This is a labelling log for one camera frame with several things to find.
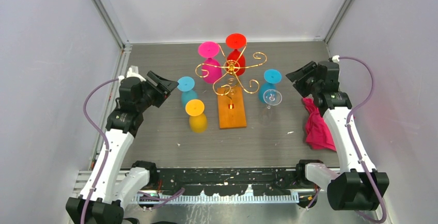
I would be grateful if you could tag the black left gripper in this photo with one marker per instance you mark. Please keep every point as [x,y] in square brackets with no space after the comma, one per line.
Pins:
[166,86]

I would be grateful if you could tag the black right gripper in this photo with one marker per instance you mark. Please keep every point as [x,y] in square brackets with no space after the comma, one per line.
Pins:
[304,70]

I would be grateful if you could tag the blue wine glass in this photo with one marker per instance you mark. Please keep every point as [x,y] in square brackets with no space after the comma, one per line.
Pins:
[272,77]
[186,86]

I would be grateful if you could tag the pink wine glass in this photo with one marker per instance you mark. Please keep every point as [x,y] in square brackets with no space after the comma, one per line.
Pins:
[211,69]

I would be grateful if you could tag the red wine glass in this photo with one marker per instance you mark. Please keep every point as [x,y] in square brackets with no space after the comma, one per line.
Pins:
[237,43]

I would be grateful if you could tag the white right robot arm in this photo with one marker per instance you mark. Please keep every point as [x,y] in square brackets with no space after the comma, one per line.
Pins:
[358,186]

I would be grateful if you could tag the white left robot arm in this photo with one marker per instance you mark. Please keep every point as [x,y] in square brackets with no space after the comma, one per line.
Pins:
[103,200]

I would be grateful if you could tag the yellow wine glass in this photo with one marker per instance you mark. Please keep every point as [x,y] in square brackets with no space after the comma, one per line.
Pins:
[197,119]

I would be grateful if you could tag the clear wine glass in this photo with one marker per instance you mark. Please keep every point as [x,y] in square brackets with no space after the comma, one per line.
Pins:
[271,97]

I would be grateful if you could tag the crumpled pink cloth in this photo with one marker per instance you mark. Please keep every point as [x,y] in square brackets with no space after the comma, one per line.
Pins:
[318,135]

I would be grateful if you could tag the gold wire wine glass rack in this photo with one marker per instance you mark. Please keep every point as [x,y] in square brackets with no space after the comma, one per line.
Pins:
[229,90]

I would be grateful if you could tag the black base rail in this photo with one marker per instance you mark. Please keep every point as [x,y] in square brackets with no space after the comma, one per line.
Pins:
[263,181]

